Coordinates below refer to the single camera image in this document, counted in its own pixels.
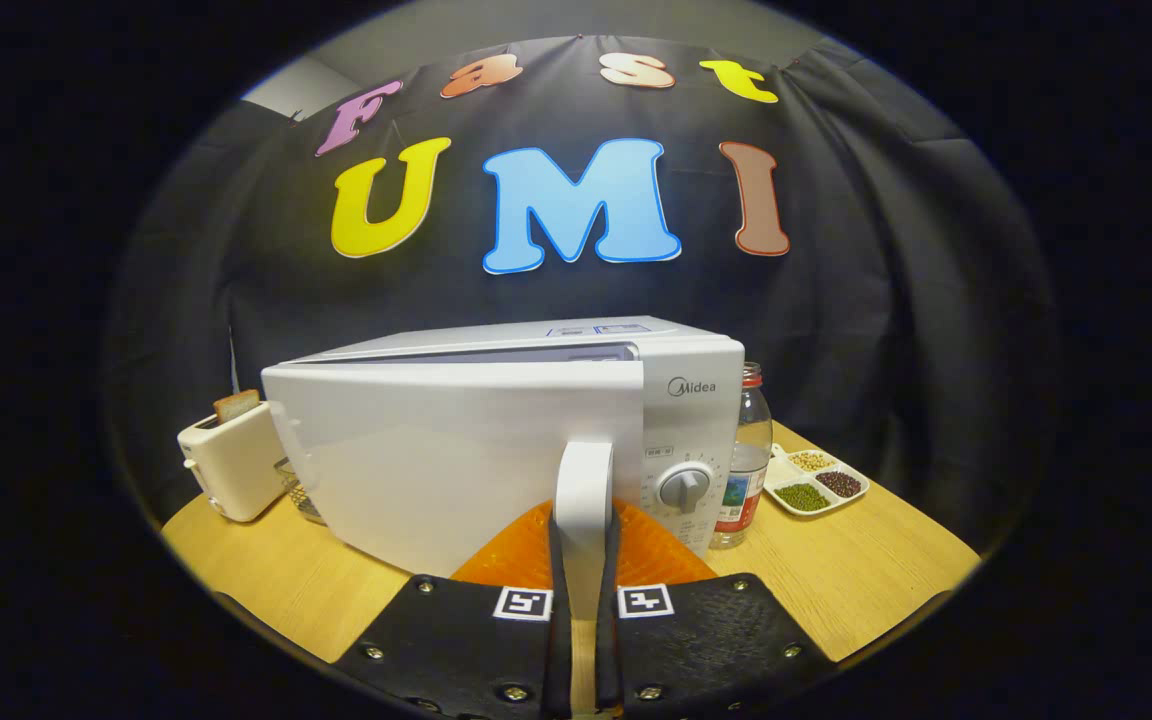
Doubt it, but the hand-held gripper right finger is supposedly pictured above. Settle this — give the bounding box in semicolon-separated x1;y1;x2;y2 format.
596;500;832;720

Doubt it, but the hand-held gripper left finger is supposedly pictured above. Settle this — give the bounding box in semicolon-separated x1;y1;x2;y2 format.
334;498;574;720

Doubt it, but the white microwave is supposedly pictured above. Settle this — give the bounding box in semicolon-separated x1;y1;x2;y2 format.
261;316;745;623

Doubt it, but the clear plastic water bottle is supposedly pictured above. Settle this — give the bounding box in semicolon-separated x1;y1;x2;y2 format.
708;362;774;549

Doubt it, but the white divided bean dish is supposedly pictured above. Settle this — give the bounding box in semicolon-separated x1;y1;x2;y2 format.
763;443;870;518

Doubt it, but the white toaster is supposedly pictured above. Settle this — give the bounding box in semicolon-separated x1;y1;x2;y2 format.
177;400;287;523

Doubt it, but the wire mesh holder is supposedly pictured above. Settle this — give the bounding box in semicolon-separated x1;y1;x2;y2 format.
274;458;327;526

